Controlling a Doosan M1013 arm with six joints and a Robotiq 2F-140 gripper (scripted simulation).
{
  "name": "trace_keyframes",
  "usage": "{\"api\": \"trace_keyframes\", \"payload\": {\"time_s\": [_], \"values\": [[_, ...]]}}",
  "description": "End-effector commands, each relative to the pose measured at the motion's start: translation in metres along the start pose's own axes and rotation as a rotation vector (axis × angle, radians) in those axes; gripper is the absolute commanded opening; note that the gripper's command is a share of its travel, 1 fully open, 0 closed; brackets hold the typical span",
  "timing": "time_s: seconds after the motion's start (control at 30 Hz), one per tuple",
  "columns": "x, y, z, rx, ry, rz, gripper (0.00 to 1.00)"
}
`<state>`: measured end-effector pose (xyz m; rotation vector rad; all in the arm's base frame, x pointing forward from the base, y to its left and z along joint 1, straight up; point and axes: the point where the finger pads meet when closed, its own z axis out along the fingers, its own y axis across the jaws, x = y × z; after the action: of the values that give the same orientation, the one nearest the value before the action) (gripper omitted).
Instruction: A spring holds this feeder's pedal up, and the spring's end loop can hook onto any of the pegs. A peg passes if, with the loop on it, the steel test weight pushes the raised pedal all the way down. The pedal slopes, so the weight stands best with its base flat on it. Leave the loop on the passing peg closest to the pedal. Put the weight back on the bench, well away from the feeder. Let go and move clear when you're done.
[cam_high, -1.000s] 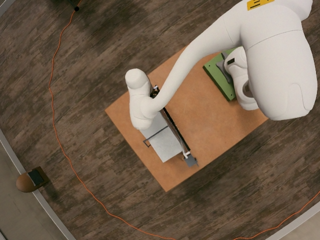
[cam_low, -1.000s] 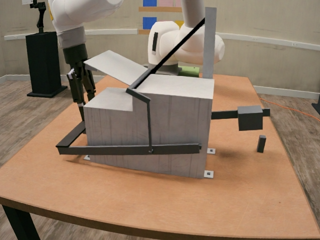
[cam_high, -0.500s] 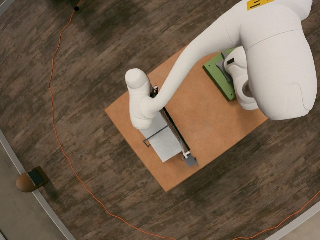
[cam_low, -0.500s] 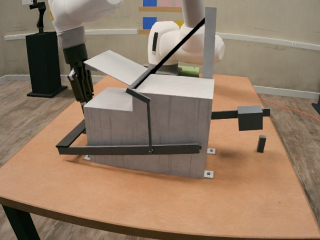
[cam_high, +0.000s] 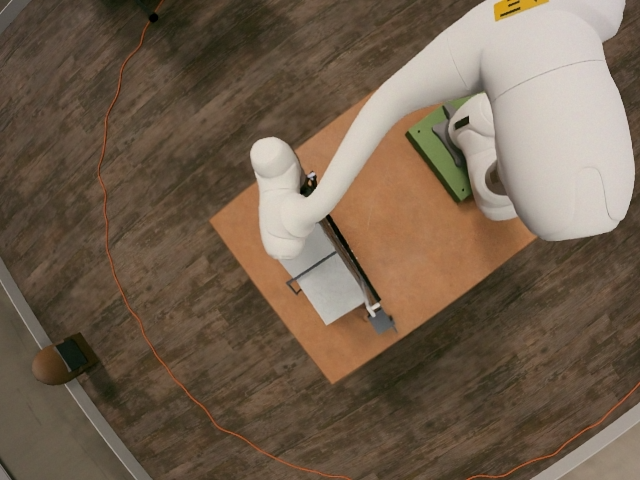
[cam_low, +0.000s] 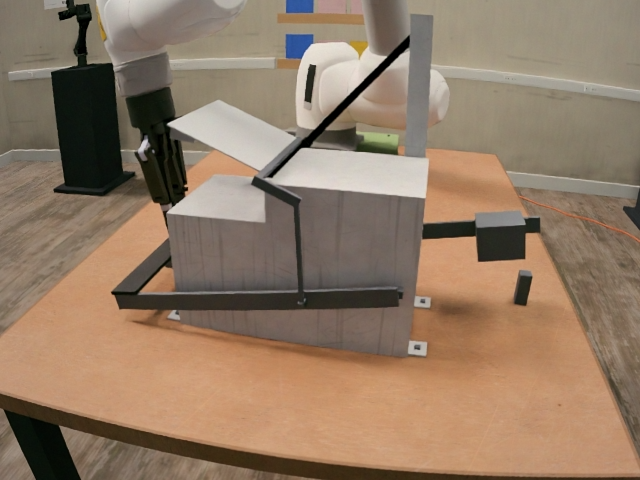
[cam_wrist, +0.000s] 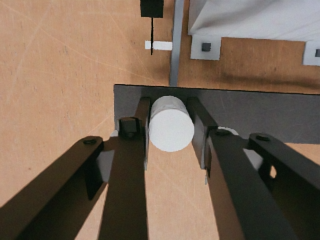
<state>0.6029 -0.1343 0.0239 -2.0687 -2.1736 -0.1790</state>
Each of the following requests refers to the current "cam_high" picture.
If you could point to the black thin rod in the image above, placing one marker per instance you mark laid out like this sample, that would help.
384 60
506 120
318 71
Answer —
346 246

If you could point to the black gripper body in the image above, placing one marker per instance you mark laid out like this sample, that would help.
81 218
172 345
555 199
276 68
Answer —
305 184

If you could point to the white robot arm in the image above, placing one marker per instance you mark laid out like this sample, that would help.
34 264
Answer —
560 135

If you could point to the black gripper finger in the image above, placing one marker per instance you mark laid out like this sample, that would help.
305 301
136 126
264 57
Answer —
313 178

